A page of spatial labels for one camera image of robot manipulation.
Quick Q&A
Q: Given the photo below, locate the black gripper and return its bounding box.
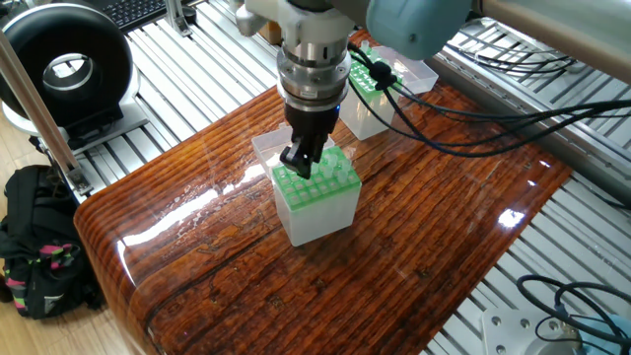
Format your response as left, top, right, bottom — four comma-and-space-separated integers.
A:
280, 97, 342, 180

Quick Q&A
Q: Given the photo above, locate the translucent tip box green rack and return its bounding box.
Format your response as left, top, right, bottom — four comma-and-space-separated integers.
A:
340, 47, 405, 141
271, 146, 363, 248

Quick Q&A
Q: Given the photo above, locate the clear hinged box lid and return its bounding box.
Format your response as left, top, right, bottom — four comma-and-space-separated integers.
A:
252, 128, 293, 184
385, 43, 441, 97

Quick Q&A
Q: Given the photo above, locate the glossy wooden board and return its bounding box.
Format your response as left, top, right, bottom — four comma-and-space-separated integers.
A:
74, 30, 575, 355

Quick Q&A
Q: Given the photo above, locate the black round fan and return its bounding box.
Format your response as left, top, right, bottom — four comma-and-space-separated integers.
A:
0, 5, 135, 151

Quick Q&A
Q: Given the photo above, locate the black keyboard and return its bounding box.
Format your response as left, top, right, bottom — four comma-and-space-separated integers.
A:
99, 0, 171, 31

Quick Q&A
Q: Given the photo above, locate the black backpack pink trim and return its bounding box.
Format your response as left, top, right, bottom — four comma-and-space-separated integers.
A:
0, 163, 107, 320

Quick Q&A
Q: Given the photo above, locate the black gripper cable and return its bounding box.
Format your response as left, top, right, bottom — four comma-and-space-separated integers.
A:
345, 39, 631, 159

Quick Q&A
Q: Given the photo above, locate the slim aluminium post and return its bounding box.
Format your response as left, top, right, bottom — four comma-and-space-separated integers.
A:
0, 39, 92, 196

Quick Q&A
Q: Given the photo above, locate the black looped cable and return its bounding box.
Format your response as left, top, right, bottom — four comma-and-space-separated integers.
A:
513, 276, 631, 338

